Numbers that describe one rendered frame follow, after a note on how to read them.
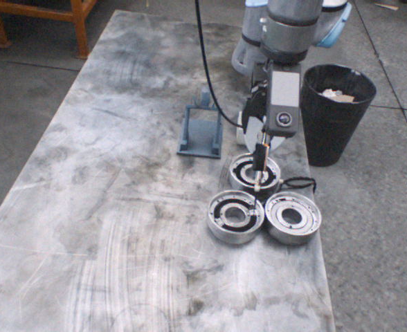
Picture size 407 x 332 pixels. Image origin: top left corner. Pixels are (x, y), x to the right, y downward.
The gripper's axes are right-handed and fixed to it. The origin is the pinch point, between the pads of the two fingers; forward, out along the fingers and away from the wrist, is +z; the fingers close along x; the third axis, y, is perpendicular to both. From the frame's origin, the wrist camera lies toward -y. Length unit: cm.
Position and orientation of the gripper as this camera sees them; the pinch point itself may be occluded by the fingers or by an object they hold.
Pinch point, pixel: (261, 151)
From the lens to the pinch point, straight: 74.5
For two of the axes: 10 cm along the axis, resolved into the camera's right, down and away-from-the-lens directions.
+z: -0.9, 7.1, 7.0
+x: -9.9, -1.1, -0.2
